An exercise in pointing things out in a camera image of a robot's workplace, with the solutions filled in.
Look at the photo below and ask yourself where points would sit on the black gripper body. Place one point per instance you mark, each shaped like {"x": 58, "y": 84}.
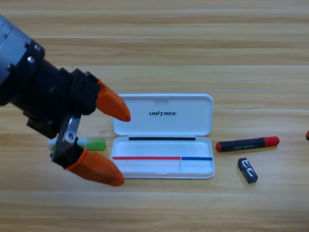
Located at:
{"x": 48, "y": 96}

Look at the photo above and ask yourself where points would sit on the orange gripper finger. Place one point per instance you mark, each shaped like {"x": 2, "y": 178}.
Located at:
{"x": 101, "y": 169}
{"x": 307, "y": 135}
{"x": 112, "y": 104}

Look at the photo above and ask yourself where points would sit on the white Unitree pencil case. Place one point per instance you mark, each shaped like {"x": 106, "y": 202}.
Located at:
{"x": 157, "y": 125}

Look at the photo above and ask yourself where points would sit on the red and black marker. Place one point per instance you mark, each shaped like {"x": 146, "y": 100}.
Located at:
{"x": 241, "y": 145}

